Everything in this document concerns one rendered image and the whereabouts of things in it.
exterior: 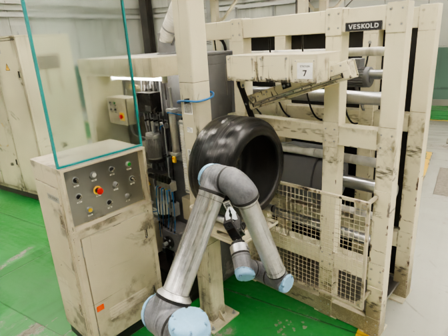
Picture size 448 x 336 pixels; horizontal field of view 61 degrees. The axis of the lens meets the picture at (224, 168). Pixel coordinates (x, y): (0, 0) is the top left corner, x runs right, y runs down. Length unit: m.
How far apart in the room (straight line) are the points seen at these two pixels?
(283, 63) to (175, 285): 1.23
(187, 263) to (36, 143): 3.85
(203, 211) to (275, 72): 0.92
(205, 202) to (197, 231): 0.12
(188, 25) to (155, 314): 1.44
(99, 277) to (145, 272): 0.34
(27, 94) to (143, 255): 2.97
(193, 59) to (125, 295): 1.55
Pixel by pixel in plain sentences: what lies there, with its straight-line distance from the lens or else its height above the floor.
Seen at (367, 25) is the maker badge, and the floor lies 1.90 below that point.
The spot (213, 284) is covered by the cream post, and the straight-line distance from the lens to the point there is 2.69.
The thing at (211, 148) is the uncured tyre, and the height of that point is 1.35.
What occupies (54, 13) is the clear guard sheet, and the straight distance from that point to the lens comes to 2.19.
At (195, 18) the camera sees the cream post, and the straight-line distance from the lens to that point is 2.21.
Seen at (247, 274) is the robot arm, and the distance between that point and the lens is 1.82.
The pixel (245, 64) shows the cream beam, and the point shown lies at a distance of 2.24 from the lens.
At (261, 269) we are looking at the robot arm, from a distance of 1.90.
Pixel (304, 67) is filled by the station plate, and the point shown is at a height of 1.72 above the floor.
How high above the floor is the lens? 1.87
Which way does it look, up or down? 19 degrees down
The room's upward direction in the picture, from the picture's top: 4 degrees counter-clockwise
